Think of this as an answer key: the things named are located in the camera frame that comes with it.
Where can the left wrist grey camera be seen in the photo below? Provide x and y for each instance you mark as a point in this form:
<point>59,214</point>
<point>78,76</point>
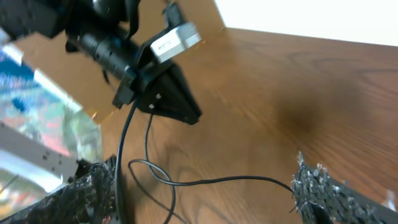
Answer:
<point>175,41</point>

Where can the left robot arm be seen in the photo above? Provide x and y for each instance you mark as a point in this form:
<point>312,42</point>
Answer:
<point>101,29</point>

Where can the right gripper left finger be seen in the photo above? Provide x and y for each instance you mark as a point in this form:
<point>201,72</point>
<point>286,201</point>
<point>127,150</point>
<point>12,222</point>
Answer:
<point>88,199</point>

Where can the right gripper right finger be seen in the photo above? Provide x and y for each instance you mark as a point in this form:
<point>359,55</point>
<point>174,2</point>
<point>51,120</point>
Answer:
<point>321,199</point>

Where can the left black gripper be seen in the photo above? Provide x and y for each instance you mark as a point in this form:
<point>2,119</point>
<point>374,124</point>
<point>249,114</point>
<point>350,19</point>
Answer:
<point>159,88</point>

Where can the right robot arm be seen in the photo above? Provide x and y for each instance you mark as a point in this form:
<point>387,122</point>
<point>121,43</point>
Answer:
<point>50,170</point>

